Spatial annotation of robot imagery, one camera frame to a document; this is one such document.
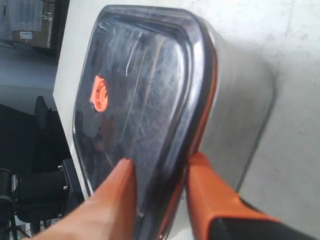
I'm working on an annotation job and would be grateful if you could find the transparent lid with orange seal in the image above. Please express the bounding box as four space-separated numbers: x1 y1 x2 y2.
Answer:
73 5 216 240

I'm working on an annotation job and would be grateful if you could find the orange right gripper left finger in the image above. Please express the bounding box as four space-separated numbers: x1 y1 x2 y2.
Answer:
34 158 137 240

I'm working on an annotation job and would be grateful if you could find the steel two-compartment lunch box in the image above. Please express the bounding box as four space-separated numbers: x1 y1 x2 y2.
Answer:
188 21 275 194

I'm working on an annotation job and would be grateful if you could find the cardboard box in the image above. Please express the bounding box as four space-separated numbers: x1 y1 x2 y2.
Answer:
6 0 56 49

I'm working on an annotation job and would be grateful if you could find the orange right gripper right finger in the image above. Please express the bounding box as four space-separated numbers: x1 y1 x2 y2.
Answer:
186 152 310 240

